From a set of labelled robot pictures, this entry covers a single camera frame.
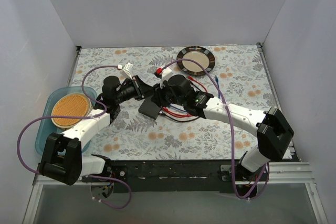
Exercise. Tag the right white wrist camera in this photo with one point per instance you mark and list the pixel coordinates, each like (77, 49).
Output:
(163, 74)

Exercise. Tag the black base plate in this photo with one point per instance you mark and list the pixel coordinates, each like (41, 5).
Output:
(173, 175)

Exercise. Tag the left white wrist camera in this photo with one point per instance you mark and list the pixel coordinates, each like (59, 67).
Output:
(127, 70)

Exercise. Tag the black network switch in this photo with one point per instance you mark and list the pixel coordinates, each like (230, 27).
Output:
(149, 109)

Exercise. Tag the teal plastic tray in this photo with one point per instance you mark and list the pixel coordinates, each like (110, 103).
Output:
(46, 126)

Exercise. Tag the orange woven round plate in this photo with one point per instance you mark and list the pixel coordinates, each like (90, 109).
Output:
(74, 104)

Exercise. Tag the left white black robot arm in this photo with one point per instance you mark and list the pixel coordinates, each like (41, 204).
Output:
(62, 158)

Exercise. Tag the floral tablecloth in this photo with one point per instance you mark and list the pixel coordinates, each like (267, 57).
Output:
(238, 73)

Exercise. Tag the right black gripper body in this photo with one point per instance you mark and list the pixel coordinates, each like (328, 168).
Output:
(161, 95)

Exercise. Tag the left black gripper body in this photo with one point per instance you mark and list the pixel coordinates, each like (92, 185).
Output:
(139, 87)

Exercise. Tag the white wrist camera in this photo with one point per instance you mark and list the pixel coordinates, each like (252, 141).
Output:
(163, 74)
(127, 70)

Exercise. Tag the dark rimmed beige plate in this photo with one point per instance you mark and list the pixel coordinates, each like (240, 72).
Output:
(196, 58)

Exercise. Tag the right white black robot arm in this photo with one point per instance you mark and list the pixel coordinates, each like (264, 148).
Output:
(271, 128)

